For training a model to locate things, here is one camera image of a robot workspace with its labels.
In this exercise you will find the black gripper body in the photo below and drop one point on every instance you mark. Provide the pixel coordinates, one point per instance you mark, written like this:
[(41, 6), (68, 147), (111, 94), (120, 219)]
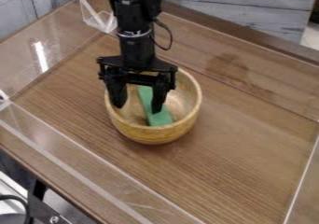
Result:
[(136, 65)]

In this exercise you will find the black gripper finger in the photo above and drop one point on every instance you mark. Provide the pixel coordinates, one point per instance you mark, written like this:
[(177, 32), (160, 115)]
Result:
[(113, 80), (160, 88)]

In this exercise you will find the brown wooden bowl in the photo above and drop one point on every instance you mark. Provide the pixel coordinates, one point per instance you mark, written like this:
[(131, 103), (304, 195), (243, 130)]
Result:
[(161, 128)]

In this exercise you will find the clear acrylic corner bracket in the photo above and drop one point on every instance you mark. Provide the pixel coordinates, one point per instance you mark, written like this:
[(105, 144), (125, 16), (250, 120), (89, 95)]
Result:
[(99, 20)]

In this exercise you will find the black table leg frame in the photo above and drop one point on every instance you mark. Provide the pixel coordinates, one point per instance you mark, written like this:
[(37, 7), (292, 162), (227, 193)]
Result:
[(40, 212)]

